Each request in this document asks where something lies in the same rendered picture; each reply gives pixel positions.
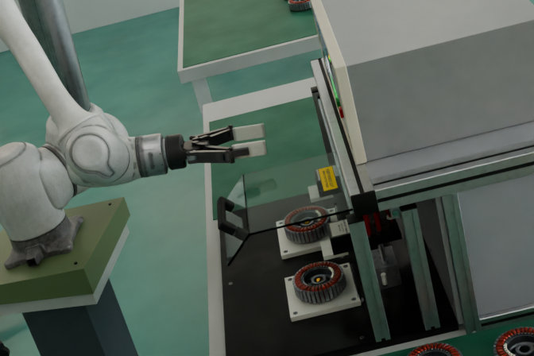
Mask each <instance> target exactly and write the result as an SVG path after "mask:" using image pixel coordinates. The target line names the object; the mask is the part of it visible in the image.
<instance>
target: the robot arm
mask: <svg viewBox="0 0 534 356"><path fill-rule="evenodd" d="M18 2H19V5H20V8H21V12H20V10H19V9H18V7H17V5H16V3H15V1H14V0H0V38H1V39H2V41H3V42H4V43H5V44H6V46H7V47H8V49H9V50H10V51H11V52H12V54H13V55H14V58H15V59H16V61H17V62H18V64H19V65H20V67H21V69H22V71H23V72H24V73H25V75H26V77H27V78H28V80H29V82H30V83H31V84H32V86H33V88H34V90H35V91H36V93H37V94H38V96H39V97H40V99H41V101H42V102H43V104H44V106H45V108H46V109H47V111H48V112H49V114H50V116H49V118H48V120H47V122H46V134H45V145H43V146H41V147H40V148H37V147H36V146H35V145H32V144H29V143H27V142H12V143H9V144H6V145H4V146H2V147H0V223H1V224H2V227H3V228H4V230H5V231H6V233H7V235H8V237H9V239H10V242H11V245H12V247H13V249H12V251H11V253H10V256H9V257H8V258H7V260H6V261H5V263H4V266H5V267H6V269H13V268H15V267H17V266H19V265H24V264H28V266H29V267H34V266H36V265H38V264H39V262H40V261H41V260H42V259H44V258H47V257H52V256H56V255H60V254H66V253H70V252H71V251H72V250H73V249H74V248H73V242H74V240H75V236H76V234H77V231H78V229H79V226H80V224H81V223H82V222H83V217H82V215H75V216H72V217H70V218H68V217H67V215H66V214H65V212H64V207H65V206H66V205H67V204H68V202H69V201H70V200H71V198H72V197H74V196H76V195H78V194H80V193H82V192H85V191H86V190H87V189H89V188H103V187H110V186H115V185H120V184H126V183H129V182H132V181H134V180H137V179H140V178H143V177H145V178H146V177H149V176H159V175H164V174H165V175H166V174H167V173H168V168H170V169H171V170H174V169H180V168H186V167H187V159H188V163H189V164H196V163H231V164H233V163H235V160H234V159H239V158H245V157H255V156H260V155H266V154H267V150H266V144H265V140H263V141H253V142H247V143H241V144H237V145H232V147H224V146H217V145H221V144H223V143H226V142H228V141H232V140H234V141H243V140H249V139H254V138H260V137H265V127H264V124H263V123H262V124H257V125H251V126H241V127H235V128H233V125H229V126H227V127H224V128H221V129H218V130H212V131H210V132H206V133H202V134H198V135H193V136H190V137H189V140H190V141H184V138H183V136H182V134H180V133H178V134H172V135H166V137H165V138H163V135H162V134H161V133H155V134H150V135H145V136H138V137H129V135H128V133H127V131H126V128H125V127H124V125H123V124H121V123H120V121H119V120H118V119H117V118H116V117H114V116H112V115H110V114H107V113H103V110H102V109H101V108H100V107H98V106H96V105H95V104H94V103H90V101H89V98H88V94H87V89H86V86H85V82H84V79H83V74H82V71H81V68H80V65H79V59H78V56H77V53H76V50H75V45H74V41H73V38H72V33H71V29H70V25H69V22H68V17H67V14H66V10H65V8H64V2H63V0H18ZM21 14H22V15H21Z"/></svg>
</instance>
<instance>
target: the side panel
mask: <svg viewBox="0 0 534 356"><path fill-rule="evenodd" d="M440 199H441V203H442V207H443V215H444V220H445V224H446V228H447V236H448V241H449V246H450V251H451V258H452V263H453V267H454V272H455V279H456V284H457V289H458V294H459V301H460V306H461V310H462V318H463V326H464V328H465V329H466V334H467V335H468V334H472V331H476V332H479V331H485V330H489V329H492V328H495V327H502V326H505V325H509V324H512V323H519V322H522V321H525V320H530V319H534V174H532V175H528V176H522V177H518V178H515V179H511V180H506V181H502V182H499V183H495V184H489V185H486V186H482V187H479V188H473V189H470V190H465V191H462V192H456V193H453V194H450V195H444V196H440Z"/></svg>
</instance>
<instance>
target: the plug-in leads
mask: <svg viewBox="0 0 534 356"><path fill-rule="evenodd" d="M385 211H386V213H387V214H388V215H387V216H386V218H387V219H389V221H388V226H389V230H390V232H391V233H392V232H395V231H398V225H397V221H396V220H395V219H393V217H392V214H390V212H389V209H388V210H385ZM363 218H364V222H365V225H366V232H367V235H368V238H371V237H372V236H373V234H372V232H371V226H370V219H369V216H368V215H363ZM374 220H375V223H376V227H377V232H380V233H381V232H383V228H382V227H381V225H382V223H381V216H380V212H376V213H374Z"/></svg>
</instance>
